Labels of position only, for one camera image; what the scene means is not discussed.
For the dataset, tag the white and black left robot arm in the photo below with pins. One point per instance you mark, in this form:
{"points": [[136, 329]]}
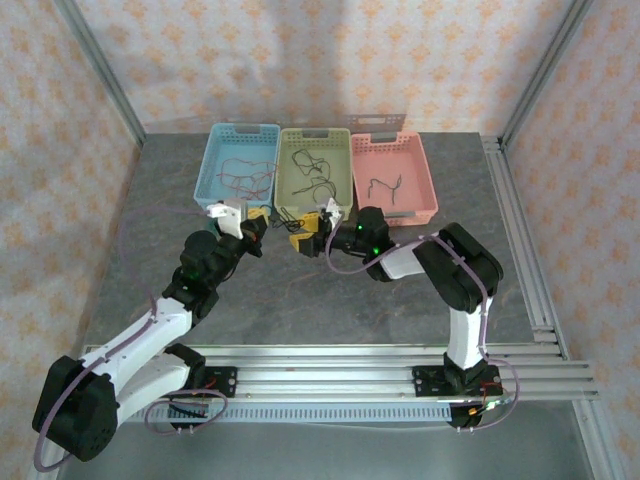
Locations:
{"points": [[140, 335]]}

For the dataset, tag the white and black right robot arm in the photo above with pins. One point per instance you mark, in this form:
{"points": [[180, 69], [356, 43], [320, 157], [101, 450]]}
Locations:
{"points": [[467, 335]]}

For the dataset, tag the blue plastic basket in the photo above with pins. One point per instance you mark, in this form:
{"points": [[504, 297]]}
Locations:
{"points": [[240, 145]]}

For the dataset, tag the pink plastic basket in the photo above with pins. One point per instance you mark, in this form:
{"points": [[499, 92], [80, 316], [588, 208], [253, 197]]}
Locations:
{"points": [[415, 165]]}

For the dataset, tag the aluminium mounting rail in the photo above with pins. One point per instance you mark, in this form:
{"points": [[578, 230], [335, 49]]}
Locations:
{"points": [[325, 372]]}

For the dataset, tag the perforated metal bracket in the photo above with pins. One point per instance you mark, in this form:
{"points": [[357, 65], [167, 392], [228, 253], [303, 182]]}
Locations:
{"points": [[375, 121]]}

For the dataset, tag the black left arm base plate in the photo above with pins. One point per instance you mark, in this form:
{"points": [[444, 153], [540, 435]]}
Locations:
{"points": [[225, 382]]}

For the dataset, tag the aluminium frame post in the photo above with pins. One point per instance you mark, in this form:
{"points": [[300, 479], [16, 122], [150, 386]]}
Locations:
{"points": [[101, 65], [546, 65]]}

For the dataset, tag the aluminium side rail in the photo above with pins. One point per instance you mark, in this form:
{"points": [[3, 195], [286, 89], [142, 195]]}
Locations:
{"points": [[517, 225]]}

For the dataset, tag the green plastic basket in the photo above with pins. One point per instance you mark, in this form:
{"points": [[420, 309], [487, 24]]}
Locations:
{"points": [[335, 150]]}

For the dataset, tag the black base connector box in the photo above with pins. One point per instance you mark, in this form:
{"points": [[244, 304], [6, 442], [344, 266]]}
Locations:
{"points": [[187, 412], [460, 417]]}

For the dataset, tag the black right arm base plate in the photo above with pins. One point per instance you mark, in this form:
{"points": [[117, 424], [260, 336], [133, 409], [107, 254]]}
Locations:
{"points": [[425, 382]]}

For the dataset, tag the aluminium frame leg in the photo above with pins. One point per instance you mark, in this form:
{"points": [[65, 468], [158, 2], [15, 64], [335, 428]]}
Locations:
{"points": [[597, 440], [47, 470]]}

